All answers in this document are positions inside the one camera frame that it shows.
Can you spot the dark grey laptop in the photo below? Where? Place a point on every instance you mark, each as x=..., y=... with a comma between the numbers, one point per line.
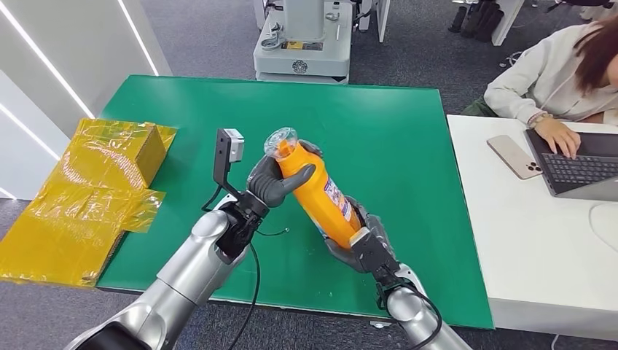
x=579, y=166

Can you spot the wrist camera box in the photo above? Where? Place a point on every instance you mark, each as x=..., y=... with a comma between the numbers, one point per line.
x=374, y=253
x=227, y=149

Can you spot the white round object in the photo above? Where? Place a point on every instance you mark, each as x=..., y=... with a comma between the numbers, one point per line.
x=607, y=227

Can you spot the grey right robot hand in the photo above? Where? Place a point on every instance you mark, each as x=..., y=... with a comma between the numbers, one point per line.
x=374, y=227

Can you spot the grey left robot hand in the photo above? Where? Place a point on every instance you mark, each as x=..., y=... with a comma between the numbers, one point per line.
x=265, y=183

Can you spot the flat yellow taped cardboard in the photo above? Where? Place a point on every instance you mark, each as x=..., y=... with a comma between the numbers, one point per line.
x=67, y=232

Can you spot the pale smartphone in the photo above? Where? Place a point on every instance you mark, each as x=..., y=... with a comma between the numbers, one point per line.
x=514, y=157

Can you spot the person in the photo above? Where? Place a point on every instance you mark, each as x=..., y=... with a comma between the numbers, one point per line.
x=545, y=72

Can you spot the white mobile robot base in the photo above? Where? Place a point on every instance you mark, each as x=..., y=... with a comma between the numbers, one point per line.
x=304, y=48

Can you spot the white furniture panel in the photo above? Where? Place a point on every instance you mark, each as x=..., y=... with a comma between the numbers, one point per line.
x=507, y=19

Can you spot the person's hand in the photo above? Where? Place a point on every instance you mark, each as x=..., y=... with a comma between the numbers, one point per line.
x=560, y=137

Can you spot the orange plastic bottle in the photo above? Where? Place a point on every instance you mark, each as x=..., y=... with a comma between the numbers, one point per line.
x=316, y=193

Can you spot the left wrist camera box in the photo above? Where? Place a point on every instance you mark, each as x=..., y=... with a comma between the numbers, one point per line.
x=227, y=149

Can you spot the white desk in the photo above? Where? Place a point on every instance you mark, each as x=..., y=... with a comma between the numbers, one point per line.
x=531, y=251

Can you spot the green table mat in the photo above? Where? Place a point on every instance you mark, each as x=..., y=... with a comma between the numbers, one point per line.
x=396, y=159

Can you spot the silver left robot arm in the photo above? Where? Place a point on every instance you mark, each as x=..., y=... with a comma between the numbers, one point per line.
x=193, y=270

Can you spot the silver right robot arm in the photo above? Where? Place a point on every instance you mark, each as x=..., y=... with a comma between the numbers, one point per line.
x=420, y=314

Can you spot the yellow taped cardboard box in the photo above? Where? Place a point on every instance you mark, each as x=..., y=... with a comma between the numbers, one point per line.
x=116, y=154

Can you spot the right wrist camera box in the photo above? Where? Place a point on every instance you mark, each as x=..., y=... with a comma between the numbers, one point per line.
x=374, y=253

